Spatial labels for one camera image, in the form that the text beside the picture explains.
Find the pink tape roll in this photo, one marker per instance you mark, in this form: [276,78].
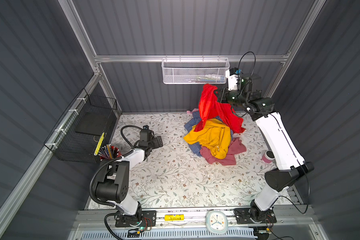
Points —
[268,157]

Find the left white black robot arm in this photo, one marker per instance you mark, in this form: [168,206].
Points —
[110,184]

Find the red cloth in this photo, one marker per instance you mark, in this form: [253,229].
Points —
[209,108]

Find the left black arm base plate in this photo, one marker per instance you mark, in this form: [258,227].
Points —
[140,219]

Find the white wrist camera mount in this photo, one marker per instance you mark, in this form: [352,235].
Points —
[233,76]

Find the yellow spirit level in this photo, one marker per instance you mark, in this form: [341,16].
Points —
[176,217]

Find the floral table mat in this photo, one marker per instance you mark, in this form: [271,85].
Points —
[174,177]

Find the light pink cloth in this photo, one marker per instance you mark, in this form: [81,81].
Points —
[191,112]

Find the white wire mesh basket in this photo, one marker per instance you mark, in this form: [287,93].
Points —
[197,71]

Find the yellow ruler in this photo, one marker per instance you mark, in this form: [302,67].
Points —
[99,144]

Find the black wire mesh basket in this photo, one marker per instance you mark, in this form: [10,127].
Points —
[77,132]

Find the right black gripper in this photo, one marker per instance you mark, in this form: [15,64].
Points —
[220,97]

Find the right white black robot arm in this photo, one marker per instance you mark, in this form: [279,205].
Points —
[291,166]

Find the blue checkered cloth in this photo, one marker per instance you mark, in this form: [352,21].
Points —
[195,148]

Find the yellow cloth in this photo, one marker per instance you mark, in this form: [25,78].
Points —
[216,136]

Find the mint green alarm clock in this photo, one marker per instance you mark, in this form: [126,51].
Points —
[216,222]

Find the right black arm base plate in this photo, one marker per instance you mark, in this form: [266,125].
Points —
[254,216]

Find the red pencil cup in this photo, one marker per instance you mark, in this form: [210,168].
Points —
[109,152]

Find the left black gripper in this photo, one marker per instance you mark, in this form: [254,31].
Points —
[154,140]

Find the dusty pink cloth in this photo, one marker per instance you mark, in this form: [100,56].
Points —
[236,147]

